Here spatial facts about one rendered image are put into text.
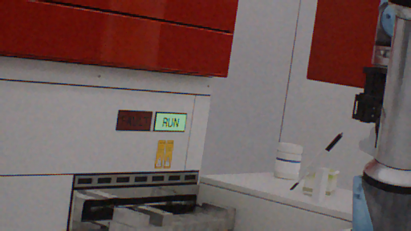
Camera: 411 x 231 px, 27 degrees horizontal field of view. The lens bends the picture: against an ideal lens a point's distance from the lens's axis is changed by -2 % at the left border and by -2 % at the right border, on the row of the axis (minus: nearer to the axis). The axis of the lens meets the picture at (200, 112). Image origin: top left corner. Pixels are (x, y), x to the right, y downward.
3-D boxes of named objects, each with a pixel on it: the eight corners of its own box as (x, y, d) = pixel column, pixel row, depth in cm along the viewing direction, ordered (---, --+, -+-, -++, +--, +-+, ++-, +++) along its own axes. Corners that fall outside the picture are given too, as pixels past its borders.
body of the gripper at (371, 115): (367, 122, 187) (376, 66, 186) (402, 129, 182) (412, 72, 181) (350, 121, 181) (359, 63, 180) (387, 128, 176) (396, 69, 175)
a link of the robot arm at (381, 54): (416, 51, 180) (399, 48, 174) (412, 74, 181) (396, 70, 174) (384, 47, 185) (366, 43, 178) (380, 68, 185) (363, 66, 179)
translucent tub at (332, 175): (300, 193, 221) (305, 167, 220) (307, 191, 228) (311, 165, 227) (329, 199, 218) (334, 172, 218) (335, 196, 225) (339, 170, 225)
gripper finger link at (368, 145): (359, 166, 183) (366, 123, 183) (384, 172, 180) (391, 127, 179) (351, 167, 181) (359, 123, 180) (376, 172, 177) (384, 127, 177)
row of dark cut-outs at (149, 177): (72, 186, 194) (74, 175, 194) (195, 181, 229) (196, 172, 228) (74, 187, 194) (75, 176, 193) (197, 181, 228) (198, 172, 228)
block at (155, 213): (136, 218, 203) (137, 205, 203) (145, 217, 206) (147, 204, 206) (161, 226, 198) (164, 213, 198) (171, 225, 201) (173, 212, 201)
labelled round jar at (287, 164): (268, 175, 247) (273, 142, 246) (282, 175, 252) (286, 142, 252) (289, 180, 242) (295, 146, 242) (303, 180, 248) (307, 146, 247)
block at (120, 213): (111, 220, 197) (114, 207, 197) (122, 219, 199) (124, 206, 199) (138, 228, 192) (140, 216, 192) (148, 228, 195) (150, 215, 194)
